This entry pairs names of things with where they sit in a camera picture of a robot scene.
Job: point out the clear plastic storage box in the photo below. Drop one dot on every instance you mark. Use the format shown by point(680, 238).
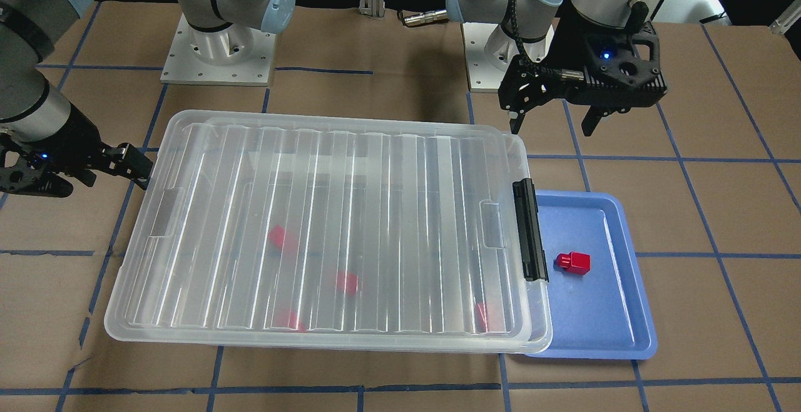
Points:
point(538, 312)

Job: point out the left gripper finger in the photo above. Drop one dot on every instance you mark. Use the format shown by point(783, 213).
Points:
point(591, 119)
point(516, 117)

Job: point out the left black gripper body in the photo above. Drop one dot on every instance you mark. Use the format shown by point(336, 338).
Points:
point(568, 42)

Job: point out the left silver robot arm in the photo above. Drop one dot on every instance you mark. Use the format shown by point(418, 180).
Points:
point(532, 23)

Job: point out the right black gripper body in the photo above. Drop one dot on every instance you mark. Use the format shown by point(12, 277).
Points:
point(74, 143)

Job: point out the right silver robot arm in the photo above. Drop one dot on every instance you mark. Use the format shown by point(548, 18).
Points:
point(31, 107)

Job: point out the red block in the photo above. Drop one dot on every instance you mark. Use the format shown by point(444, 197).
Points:
point(574, 262)
point(283, 240)
point(348, 283)
point(289, 321)
point(485, 317)

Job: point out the black box latch handle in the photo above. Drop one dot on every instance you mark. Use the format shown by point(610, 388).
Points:
point(535, 265)

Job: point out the blue plastic tray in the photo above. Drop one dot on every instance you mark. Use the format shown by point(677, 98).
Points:
point(604, 314)

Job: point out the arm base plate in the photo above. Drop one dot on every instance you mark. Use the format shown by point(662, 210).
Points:
point(488, 51)
point(235, 56)

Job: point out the clear plastic box lid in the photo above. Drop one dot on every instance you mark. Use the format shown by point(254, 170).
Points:
point(325, 230)

